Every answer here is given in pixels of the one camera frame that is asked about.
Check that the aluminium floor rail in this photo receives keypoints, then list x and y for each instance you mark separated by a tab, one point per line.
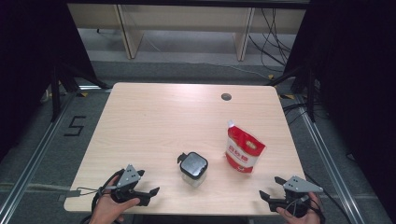
34	158
330	168

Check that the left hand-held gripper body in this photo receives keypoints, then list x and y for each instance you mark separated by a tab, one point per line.
128	178

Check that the grey table grommet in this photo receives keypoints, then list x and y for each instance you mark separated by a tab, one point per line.
226	96

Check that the black curtain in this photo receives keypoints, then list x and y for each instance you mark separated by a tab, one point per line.
358	77
28	62

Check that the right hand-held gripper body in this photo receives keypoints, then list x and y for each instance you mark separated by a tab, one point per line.
300	185

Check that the black metal stand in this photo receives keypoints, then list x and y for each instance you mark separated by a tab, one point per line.
310	93
56	93

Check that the red and white pouch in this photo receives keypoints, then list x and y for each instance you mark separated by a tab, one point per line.
244	149

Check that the clear jar with black lid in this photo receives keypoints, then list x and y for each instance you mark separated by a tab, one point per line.
193	165

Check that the person's right hand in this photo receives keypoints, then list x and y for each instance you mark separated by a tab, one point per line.
303	220

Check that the grey tape patch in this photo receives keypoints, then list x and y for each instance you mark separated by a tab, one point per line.
73	193

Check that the person's left hand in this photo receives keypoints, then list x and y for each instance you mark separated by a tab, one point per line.
107	208

